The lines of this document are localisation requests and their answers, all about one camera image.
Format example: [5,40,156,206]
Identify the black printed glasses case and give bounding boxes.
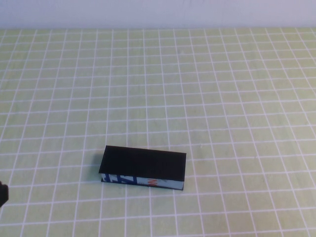
[98,145,187,191]

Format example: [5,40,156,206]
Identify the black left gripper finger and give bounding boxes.
[0,181,9,208]

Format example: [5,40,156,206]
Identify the green white-checked tablecloth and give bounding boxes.
[0,27,316,237]

